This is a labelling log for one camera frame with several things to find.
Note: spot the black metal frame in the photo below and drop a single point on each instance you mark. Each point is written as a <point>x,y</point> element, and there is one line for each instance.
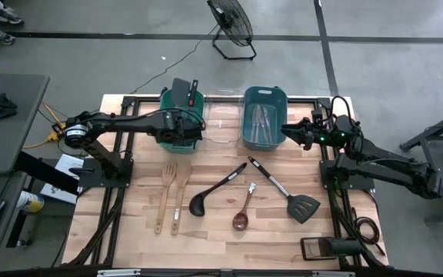
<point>148,101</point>

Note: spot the silver aluminium bracket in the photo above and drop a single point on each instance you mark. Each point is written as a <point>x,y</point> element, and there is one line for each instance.
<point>119,272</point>
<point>333,274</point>

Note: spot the wooden slotted spatula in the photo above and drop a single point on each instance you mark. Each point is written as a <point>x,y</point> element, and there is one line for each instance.
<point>166,173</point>

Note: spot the black folded object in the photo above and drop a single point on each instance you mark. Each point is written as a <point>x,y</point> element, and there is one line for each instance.
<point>3,105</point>

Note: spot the blue plastic bin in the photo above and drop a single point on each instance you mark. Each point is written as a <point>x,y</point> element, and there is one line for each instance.
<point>279,115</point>

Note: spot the black table frame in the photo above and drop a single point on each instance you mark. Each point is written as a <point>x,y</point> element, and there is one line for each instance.
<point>442,181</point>

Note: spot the wooden solid spatula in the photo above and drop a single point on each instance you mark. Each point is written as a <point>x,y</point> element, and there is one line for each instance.
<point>182,177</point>

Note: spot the white and yellow can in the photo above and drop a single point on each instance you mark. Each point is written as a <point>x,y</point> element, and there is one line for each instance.
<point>31,202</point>

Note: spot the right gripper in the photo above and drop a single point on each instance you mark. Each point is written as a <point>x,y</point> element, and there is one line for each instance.
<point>317,132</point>

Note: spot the green plastic bin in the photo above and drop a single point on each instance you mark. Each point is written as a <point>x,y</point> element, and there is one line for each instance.
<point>175,149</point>

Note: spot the clear plastic bin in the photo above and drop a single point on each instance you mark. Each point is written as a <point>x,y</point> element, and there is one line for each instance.
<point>223,115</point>

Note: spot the dark wooden spoon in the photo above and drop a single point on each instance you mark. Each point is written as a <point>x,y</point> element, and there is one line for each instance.
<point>240,222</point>

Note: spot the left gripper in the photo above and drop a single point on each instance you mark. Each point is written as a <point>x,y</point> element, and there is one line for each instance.
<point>185,129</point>

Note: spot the black device with frame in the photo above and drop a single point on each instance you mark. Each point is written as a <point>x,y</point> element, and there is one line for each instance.
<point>340,246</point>

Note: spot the black solid spatula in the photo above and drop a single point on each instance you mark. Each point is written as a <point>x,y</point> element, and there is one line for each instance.
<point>180,90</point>

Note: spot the black plastic ladle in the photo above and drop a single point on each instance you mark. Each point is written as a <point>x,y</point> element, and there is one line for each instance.
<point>197,205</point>

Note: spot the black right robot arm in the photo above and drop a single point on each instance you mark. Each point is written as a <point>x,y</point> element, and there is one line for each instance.
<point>390,169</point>

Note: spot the person's foot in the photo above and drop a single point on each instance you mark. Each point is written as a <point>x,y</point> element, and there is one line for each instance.
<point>9,16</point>
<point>0,35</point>

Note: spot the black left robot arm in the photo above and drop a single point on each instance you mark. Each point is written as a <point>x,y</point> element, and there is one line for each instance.
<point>121,123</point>

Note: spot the black floor fan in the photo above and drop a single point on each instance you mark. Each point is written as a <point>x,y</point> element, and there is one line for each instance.
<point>231,19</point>

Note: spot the white booklet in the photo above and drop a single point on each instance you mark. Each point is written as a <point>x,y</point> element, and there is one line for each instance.
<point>58,192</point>

